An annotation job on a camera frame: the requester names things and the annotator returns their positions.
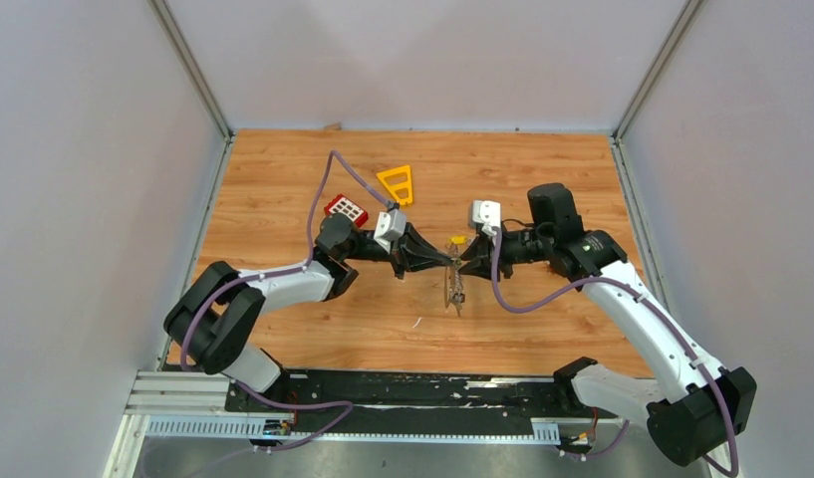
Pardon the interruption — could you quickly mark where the grey slotted cable duct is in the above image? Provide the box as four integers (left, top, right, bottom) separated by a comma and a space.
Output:
144, 416, 561, 445

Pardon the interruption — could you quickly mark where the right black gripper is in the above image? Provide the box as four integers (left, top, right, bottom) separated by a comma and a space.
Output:
458, 223, 552, 281

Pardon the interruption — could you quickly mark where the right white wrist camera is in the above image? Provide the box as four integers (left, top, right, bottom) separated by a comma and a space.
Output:
468, 200, 501, 237

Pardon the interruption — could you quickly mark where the red block with white grid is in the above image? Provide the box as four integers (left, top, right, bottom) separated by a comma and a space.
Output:
324, 194, 369, 228

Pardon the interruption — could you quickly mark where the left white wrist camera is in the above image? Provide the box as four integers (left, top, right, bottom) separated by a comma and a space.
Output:
373, 209, 407, 250

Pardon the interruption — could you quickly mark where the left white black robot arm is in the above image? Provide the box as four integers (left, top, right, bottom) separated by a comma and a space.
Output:
163, 210, 453, 411

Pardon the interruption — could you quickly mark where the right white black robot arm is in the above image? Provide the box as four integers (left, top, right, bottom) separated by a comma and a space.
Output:
458, 183, 757, 477

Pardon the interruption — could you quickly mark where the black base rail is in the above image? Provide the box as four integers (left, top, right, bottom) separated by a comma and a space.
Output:
264, 369, 614, 430

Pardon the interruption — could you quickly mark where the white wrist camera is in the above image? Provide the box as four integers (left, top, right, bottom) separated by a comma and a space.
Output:
373, 209, 407, 250
468, 200, 501, 237

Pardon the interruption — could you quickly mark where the yellow triangular plastic piece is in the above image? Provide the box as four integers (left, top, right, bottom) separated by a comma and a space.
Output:
376, 165, 414, 207

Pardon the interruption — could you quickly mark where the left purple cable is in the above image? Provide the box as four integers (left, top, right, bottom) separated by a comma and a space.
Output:
179, 149, 402, 454

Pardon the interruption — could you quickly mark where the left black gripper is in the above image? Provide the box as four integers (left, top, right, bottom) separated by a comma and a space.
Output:
345, 222, 454, 281

